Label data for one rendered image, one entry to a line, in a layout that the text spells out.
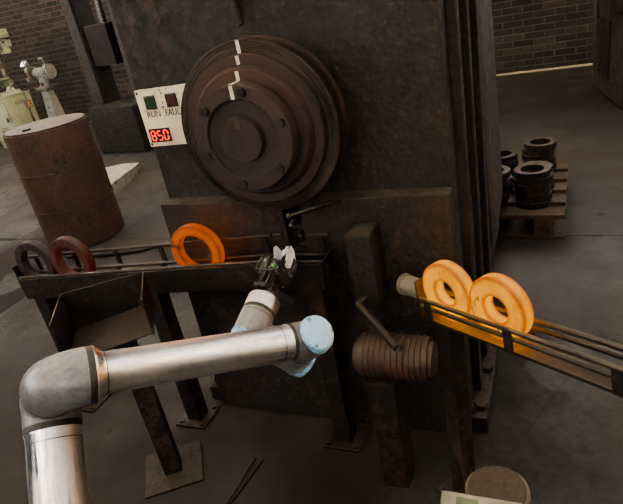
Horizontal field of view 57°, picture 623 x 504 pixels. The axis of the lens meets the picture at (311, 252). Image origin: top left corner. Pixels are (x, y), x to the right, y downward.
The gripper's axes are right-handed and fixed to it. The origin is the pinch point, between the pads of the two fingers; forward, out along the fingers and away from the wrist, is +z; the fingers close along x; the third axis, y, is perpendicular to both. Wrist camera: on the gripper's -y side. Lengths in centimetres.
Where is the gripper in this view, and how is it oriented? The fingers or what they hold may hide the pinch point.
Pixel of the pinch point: (289, 251)
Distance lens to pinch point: 168.1
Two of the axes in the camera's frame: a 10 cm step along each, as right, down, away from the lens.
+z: 2.8, -7.1, 6.4
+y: -2.8, -7.0, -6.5
